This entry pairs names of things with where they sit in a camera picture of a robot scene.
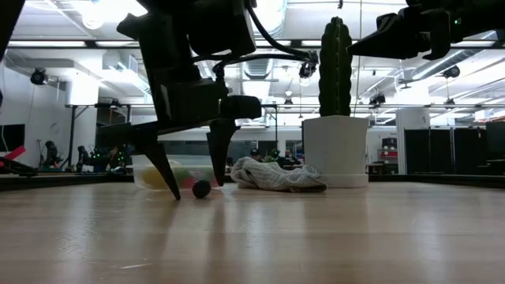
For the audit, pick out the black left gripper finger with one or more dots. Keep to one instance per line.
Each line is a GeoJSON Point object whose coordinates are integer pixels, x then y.
{"type": "Point", "coordinates": [220, 150]}
{"type": "Point", "coordinates": [159, 158]}

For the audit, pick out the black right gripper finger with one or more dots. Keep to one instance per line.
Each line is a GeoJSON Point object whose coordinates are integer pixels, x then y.
{"type": "Point", "coordinates": [388, 54]}
{"type": "Point", "coordinates": [384, 37]}

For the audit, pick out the yellow lemon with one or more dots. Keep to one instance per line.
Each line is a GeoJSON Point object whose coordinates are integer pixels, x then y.
{"type": "Point", "coordinates": [152, 177]}

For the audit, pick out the small red fruit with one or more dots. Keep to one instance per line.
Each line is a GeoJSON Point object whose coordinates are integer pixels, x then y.
{"type": "Point", "coordinates": [188, 183]}

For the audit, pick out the background black robot arm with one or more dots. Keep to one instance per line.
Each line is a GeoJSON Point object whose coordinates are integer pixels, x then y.
{"type": "Point", "coordinates": [98, 158]}
{"type": "Point", "coordinates": [52, 152]}

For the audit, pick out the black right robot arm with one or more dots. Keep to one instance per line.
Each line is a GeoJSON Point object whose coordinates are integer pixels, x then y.
{"type": "Point", "coordinates": [481, 19]}

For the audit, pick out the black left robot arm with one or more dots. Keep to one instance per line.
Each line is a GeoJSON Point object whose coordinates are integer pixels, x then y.
{"type": "Point", "coordinates": [177, 35]}

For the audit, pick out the clear plastic tupperware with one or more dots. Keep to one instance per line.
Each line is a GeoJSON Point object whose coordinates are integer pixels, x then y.
{"type": "Point", "coordinates": [193, 165]}

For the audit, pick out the person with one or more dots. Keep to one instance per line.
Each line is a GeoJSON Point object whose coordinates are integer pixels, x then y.
{"type": "Point", "coordinates": [256, 154]}

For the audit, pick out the dark blackberry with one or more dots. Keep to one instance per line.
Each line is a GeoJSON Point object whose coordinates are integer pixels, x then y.
{"type": "Point", "coordinates": [201, 189]}

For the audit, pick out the black ceiling spotlight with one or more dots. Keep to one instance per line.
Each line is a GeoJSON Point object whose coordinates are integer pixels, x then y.
{"type": "Point", "coordinates": [307, 71]}
{"type": "Point", "coordinates": [451, 71]}
{"type": "Point", "coordinates": [38, 76]}
{"type": "Point", "coordinates": [377, 99]}

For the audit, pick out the green cactus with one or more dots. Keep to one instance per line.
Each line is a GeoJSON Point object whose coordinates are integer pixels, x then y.
{"type": "Point", "coordinates": [335, 67]}

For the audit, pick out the grey crumpled cloth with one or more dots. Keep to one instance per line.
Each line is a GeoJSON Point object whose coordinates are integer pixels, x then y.
{"type": "Point", "coordinates": [272, 175]}

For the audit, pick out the shelf with red boxes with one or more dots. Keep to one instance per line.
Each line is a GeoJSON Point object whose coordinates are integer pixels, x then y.
{"type": "Point", "coordinates": [389, 153]}

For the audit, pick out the white plant pot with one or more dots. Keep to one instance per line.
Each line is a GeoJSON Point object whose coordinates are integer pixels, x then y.
{"type": "Point", "coordinates": [335, 154]}

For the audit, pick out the black partition panels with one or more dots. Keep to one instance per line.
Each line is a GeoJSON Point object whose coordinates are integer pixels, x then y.
{"type": "Point", "coordinates": [453, 150]}

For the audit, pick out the pink flat item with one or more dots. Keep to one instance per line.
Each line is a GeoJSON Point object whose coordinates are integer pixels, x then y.
{"type": "Point", "coordinates": [13, 153]}

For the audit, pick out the black monitor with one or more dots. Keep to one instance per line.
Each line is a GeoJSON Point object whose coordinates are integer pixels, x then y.
{"type": "Point", "coordinates": [12, 138]}

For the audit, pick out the black background frame stand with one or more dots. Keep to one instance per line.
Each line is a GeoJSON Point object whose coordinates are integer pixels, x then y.
{"type": "Point", "coordinates": [270, 106]}

